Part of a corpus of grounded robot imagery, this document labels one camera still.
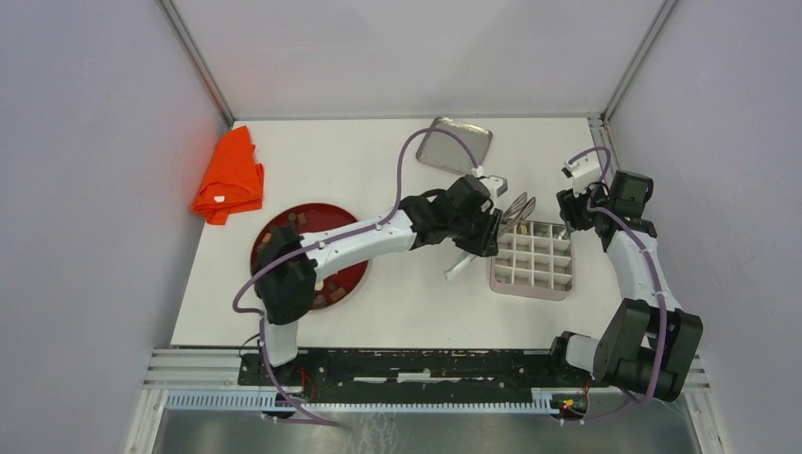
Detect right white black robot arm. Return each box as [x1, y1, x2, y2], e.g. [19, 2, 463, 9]
[546, 171, 704, 402]

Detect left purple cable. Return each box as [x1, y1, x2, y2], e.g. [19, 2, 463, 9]
[232, 127, 487, 428]

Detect brown chocolate piece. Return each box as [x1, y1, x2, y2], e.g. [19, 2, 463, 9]
[330, 288, 347, 303]

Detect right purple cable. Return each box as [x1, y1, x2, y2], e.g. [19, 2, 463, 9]
[567, 146, 670, 404]

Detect red round plate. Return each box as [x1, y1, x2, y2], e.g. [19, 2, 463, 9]
[250, 202, 369, 311]

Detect silver tin lid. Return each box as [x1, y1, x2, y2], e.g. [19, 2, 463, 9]
[415, 116, 493, 175]

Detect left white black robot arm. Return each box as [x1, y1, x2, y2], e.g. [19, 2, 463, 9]
[249, 175, 508, 386]

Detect orange folded cloth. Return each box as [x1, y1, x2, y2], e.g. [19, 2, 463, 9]
[190, 126, 265, 225]

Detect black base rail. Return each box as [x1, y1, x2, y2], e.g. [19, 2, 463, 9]
[272, 348, 596, 404]

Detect purple cable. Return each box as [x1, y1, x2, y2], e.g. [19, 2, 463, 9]
[232, 127, 487, 428]
[567, 146, 670, 404]

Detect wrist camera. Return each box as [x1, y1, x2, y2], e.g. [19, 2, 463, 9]
[479, 175, 508, 201]
[562, 155, 602, 197]

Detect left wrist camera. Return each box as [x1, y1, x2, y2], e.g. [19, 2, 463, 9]
[479, 175, 508, 201]

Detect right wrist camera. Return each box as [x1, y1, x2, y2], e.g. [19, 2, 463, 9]
[562, 155, 602, 197]

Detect pink tin box with dividers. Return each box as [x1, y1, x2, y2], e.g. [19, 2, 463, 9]
[489, 219, 574, 301]

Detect dark round chocolate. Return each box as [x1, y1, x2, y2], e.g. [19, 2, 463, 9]
[312, 295, 328, 310]

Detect silver serving tongs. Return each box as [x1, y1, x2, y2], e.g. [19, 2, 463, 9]
[444, 192, 536, 281]

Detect white slotted cable duct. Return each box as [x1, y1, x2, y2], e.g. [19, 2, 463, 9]
[166, 391, 556, 415]

